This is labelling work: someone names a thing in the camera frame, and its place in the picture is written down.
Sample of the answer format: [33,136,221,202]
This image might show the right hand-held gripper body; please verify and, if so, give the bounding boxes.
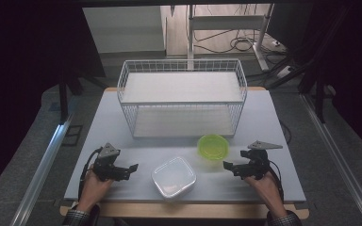
[239,139,284,182]

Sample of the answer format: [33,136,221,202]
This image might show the white power strip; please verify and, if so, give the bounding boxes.
[275,65,297,80]

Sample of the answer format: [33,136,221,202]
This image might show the white square lidded container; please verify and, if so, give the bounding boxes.
[151,155,198,200]

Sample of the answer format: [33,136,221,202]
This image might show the thin black cable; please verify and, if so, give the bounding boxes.
[278,120,294,146]

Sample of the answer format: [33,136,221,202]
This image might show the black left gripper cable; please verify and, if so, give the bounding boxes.
[77,146,104,202]

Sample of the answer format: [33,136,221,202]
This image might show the black metal stand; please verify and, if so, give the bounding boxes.
[265,46,336,124]
[58,70,107,125]

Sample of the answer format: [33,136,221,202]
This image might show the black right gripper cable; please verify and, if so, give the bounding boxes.
[267,159,286,203]

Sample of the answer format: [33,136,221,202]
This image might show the white metal desk frame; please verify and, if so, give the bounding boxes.
[186,3,275,73]

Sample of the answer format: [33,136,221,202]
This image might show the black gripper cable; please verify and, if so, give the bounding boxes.
[77,146,104,202]
[267,159,286,203]

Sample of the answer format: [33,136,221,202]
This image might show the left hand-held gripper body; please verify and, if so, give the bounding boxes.
[91,142,130,183]

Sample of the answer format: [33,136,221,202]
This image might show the person's right hand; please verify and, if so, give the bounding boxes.
[242,170,288,220]

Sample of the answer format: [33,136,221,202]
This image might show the person's left hand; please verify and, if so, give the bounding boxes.
[80,169,115,215]

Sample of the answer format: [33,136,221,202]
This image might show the aluminium floor rail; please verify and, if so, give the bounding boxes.
[9,114,74,226]
[299,93,362,226]

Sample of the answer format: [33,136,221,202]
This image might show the white cabinet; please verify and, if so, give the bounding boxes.
[82,5,168,55]

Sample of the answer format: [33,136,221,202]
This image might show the white wire two-tier rack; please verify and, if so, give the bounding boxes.
[116,58,249,139]

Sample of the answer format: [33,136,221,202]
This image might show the tangle of black floor cables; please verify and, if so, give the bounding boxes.
[193,28,286,55]

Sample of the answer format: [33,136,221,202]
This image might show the black floor frame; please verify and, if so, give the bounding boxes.
[60,124,84,147]

